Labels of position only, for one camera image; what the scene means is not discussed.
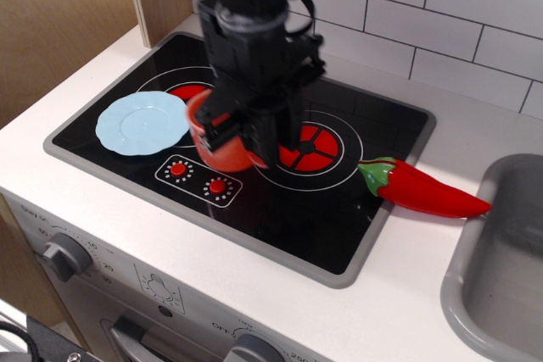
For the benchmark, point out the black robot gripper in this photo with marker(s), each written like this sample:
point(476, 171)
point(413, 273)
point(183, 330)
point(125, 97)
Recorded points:
point(260, 71)

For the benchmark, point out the orange plastic cup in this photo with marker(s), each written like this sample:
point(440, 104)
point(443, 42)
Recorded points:
point(231, 157)

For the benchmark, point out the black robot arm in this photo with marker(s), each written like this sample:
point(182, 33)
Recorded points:
point(260, 70)

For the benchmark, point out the light blue saucer plate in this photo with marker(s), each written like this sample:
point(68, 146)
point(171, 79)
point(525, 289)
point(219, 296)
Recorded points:
point(142, 123)

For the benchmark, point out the black toy stove top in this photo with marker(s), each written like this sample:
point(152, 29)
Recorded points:
point(312, 212)

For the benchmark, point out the red toy chili pepper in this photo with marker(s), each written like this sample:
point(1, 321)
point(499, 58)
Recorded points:
point(402, 184)

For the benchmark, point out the grey timer knob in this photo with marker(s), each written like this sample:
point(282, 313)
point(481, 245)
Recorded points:
point(66, 257)

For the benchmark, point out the grey oven knob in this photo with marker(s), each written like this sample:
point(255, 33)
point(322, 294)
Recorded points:
point(249, 348)

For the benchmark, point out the wooden side panel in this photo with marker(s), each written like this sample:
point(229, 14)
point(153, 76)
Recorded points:
point(45, 41)

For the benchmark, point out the grey toy sink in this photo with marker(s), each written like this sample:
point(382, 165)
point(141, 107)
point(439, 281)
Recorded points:
point(491, 294)

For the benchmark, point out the grey oven door handle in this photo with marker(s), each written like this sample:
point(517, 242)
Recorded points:
point(128, 337)

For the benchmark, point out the black metal base plate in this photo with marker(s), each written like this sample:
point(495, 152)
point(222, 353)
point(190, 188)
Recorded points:
point(53, 346)

